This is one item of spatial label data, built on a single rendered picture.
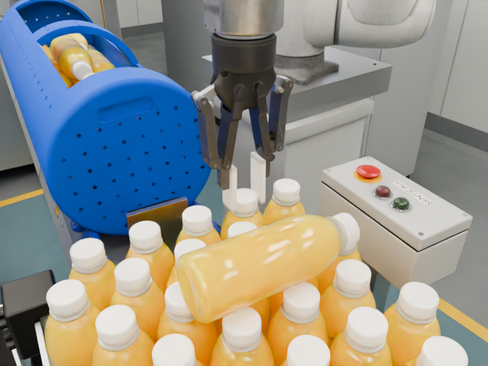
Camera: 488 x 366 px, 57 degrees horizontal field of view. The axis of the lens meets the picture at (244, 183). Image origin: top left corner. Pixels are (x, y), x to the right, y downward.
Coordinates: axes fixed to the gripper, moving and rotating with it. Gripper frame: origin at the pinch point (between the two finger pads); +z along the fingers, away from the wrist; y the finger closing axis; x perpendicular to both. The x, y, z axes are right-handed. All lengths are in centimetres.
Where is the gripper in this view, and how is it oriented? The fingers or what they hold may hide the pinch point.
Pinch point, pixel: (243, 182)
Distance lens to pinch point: 61.5
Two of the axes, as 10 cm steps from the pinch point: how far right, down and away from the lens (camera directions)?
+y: -8.7, 2.6, -4.2
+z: 0.0, 8.5, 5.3
